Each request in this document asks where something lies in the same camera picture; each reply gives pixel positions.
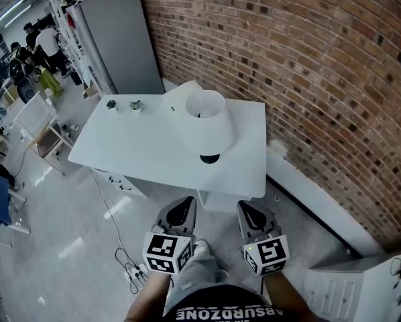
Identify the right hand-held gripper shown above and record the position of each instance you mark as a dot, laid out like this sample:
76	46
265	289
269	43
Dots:
269	253

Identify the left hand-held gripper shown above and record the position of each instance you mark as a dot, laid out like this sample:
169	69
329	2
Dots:
163	252

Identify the white table lamp black base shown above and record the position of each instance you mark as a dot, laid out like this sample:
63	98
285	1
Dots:
207	126

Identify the person's right forearm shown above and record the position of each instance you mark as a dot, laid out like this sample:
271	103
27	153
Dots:
282	297

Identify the person's left forearm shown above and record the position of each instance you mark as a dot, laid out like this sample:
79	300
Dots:
147	297

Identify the person's white shoe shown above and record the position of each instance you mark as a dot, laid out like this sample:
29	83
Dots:
202	247

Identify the person's grey trousers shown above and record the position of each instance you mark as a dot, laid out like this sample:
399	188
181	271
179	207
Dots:
195	273

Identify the white skirting ledge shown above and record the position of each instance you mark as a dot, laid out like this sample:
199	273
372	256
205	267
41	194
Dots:
321	210

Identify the white desk drawer unit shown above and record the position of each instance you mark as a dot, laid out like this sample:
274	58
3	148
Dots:
120	181

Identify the white power strip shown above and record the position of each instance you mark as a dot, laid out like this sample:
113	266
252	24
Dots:
135	271

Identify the white desk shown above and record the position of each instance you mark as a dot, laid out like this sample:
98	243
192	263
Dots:
136	146

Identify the person's black printed shirt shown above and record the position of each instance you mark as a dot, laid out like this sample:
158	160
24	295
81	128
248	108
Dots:
224	309

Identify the small pale green potted plant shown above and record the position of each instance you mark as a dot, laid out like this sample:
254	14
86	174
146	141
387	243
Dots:
136	106

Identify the small dark green potted plant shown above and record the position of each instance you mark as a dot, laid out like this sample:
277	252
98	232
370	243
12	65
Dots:
112	105

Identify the white drawer cabinet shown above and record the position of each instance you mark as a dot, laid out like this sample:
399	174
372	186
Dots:
358	290

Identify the white wooden side table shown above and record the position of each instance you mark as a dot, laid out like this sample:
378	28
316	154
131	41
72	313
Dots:
39	126

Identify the green stool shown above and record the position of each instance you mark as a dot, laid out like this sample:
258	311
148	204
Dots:
50	82

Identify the black round bin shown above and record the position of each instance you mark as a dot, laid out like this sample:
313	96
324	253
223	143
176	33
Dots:
26	91

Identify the white metal shelf rack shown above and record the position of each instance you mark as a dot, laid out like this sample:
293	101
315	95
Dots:
68	39

